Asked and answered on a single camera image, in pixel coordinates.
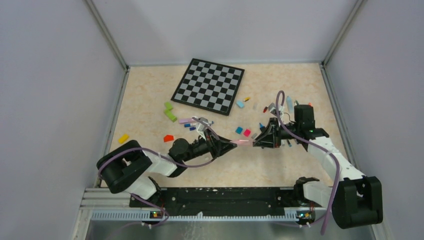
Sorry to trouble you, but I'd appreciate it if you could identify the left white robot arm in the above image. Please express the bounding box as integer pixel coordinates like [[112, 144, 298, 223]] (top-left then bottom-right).
[[96, 136, 237, 207]]

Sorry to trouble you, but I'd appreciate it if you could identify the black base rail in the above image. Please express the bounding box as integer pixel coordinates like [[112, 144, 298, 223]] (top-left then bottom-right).
[[147, 187, 319, 207]]

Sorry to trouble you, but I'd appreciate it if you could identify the pink highlighter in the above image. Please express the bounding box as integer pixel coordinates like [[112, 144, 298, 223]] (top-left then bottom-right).
[[231, 139, 253, 146]]

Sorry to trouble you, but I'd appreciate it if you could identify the light blue highlighter cap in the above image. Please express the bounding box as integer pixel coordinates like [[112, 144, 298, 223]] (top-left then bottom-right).
[[236, 100, 245, 109]]

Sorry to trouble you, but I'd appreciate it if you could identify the pink cap of highlighter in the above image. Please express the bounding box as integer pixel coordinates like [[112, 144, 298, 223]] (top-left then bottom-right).
[[243, 129, 252, 137]]

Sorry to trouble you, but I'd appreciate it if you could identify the light blue highlighter body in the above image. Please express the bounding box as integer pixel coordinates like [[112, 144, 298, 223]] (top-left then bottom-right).
[[286, 96, 294, 113]]

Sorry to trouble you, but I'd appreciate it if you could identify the yellow highlighter cap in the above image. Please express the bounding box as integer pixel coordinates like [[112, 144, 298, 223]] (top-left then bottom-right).
[[118, 134, 130, 144]]

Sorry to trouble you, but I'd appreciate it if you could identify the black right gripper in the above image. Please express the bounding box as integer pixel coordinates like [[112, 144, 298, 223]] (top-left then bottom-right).
[[253, 117, 300, 149]]

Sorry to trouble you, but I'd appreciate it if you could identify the pale purple highlighter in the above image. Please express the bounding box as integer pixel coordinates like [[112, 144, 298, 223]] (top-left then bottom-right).
[[178, 118, 195, 124]]

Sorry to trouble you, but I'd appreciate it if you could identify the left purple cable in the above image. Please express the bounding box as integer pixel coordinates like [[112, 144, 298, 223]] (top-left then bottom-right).
[[96, 116, 233, 229]]

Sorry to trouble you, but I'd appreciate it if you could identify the blue cap of highlighter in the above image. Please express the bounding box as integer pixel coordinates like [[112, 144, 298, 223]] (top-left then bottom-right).
[[235, 126, 243, 135]]

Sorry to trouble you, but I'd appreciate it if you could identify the black grey chessboard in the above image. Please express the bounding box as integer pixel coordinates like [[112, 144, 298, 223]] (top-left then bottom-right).
[[171, 58, 245, 116]]

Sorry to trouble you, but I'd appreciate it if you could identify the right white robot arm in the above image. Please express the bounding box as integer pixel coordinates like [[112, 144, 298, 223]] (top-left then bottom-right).
[[252, 103, 384, 229]]

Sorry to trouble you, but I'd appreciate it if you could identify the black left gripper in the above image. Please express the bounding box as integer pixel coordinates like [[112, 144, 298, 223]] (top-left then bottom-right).
[[182, 127, 237, 162]]

